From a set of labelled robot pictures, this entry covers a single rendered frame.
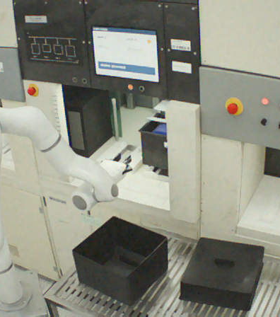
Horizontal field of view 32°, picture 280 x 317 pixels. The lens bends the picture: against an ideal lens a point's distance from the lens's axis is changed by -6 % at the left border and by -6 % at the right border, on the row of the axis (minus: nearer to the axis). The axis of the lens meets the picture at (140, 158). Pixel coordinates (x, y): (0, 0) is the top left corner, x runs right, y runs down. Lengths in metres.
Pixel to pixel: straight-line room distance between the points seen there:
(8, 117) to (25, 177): 1.07
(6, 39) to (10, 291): 1.14
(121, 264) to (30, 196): 0.81
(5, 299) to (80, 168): 0.66
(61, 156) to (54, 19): 0.68
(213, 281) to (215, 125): 0.59
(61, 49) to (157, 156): 0.68
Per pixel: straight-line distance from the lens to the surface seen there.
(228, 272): 1.93
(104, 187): 1.71
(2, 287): 1.96
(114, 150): 2.63
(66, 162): 1.68
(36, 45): 2.21
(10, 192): 2.81
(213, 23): 1.77
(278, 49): 1.73
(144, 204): 2.27
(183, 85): 1.89
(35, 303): 2.02
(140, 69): 1.95
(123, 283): 1.86
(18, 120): 1.60
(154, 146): 2.33
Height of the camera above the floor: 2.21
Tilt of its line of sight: 31 degrees down
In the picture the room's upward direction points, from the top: 4 degrees counter-clockwise
